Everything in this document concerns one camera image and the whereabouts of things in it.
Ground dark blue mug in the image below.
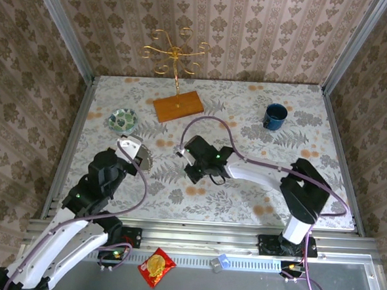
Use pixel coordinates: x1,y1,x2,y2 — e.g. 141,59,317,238
262,102,289,132

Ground slotted metal strip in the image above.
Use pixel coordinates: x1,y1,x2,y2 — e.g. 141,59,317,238
84,248,284,273

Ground small blue grey packet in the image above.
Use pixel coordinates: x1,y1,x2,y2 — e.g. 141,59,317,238
209,253,231,274

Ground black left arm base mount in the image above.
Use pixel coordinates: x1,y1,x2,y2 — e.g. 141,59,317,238
106,224,143,249

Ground aluminium frame post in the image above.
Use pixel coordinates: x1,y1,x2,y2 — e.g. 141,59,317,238
321,0,387,98
24,0,100,85

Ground long purple base cable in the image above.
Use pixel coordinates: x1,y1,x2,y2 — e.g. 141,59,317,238
283,222,333,290

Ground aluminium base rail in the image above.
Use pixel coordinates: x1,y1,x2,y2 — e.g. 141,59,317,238
22,211,384,268

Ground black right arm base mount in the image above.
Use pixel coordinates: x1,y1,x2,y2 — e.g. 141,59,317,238
256,233,320,260

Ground red snack packet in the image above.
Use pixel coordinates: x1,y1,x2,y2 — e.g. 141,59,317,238
135,245,178,290

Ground leaf pattern bowl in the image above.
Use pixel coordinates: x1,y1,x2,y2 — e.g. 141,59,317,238
107,108,140,138

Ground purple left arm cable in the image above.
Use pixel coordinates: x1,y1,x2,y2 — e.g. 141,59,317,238
3,136,152,290

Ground aluminium table edge rail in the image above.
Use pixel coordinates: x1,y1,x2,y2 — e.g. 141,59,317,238
312,87,374,236
41,73,98,217

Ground grey metal sheet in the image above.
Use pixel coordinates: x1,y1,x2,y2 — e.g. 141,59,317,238
49,256,386,290

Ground floral patterned tablecloth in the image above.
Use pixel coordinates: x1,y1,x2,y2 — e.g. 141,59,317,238
57,70,364,233

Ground small controller circuit board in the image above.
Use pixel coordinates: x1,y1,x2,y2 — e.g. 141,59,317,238
96,248,129,269
279,260,307,280

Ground short purple base cable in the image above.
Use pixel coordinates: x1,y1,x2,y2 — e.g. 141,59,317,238
95,239,133,274

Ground gold stand with wooden base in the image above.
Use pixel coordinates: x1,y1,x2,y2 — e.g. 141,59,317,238
134,25,212,126

